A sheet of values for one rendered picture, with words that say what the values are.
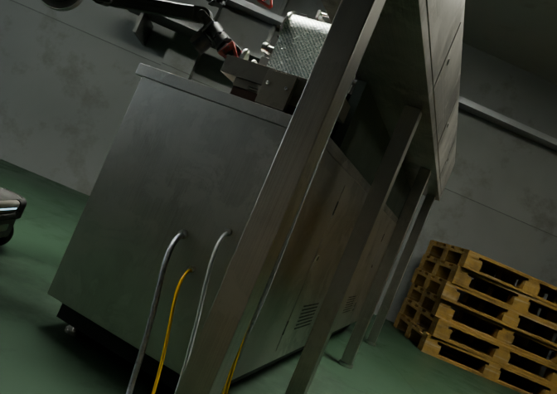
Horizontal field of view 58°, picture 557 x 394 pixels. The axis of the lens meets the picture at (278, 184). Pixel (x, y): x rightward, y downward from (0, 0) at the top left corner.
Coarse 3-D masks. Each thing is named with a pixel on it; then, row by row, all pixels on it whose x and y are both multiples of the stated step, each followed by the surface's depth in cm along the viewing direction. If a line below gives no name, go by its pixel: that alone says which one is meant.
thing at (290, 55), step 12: (276, 48) 179; (288, 48) 177; (300, 48) 176; (312, 48) 174; (276, 60) 178; (288, 60) 177; (300, 60) 175; (312, 60) 174; (288, 72) 176; (300, 72) 174
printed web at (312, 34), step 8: (296, 16) 181; (288, 24) 179; (296, 24) 178; (304, 24) 177; (312, 24) 177; (320, 24) 176; (328, 24) 177; (288, 32) 178; (296, 32) 178; (304, 32) 177; (312, 32) 176; (320, 32) 175; (304, 40) 176; (312, 40) 175; (320, 40) 174; (352, 88) 208
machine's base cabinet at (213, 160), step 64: (128, 128) 162; (192, 128) 154; (256, 128) 148; (128, 192) 158; (192, 192) 150; (256, 192) 144; (320, 192) 164; (64, 256) 161; (128, 256) 154; (192, 256) 147; (320, 256) 196; (64, 320) 162; (128, 320) 150; (192, 320) 143; (256, 320) 153
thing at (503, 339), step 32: (448, 256) 455; (480, 256) 419; (416, 288) 489; (448, 288) 421; (480, 288) 496; (512, 288) 422; (544, 288) 464; (416, 320) 455; (448, 320) 423; (480, 320) 461; (512, 320) 422; (544, 320) 425; (448, 352) 462; (480, 352) 424; (512, 352) 422; (544, 352) 461; (544, 384) 421
